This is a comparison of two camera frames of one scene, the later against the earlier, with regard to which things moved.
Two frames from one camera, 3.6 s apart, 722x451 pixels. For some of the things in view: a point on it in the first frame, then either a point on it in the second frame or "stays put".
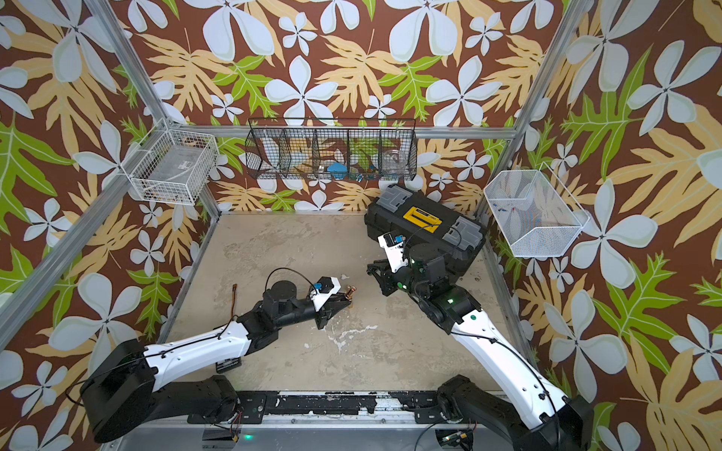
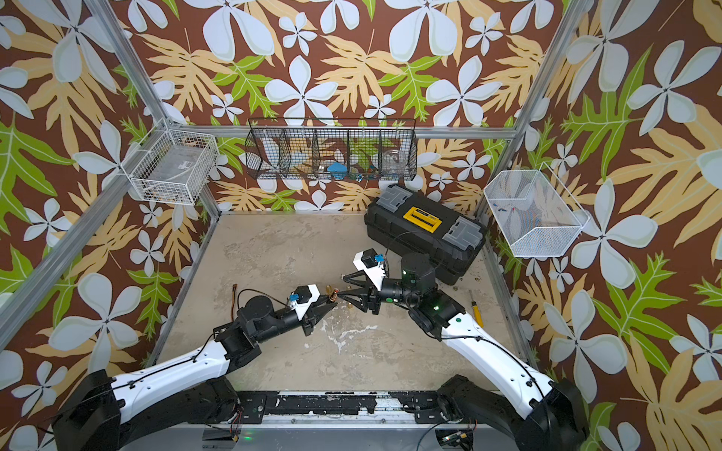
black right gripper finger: (378, 268) -> (360, 277)
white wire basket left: (171, 165) stays put
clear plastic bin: (535, 213) stays put
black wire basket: (332, 147) stays put
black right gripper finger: (387, 284) -> (358, 298)
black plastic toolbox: (416, 221) stays put
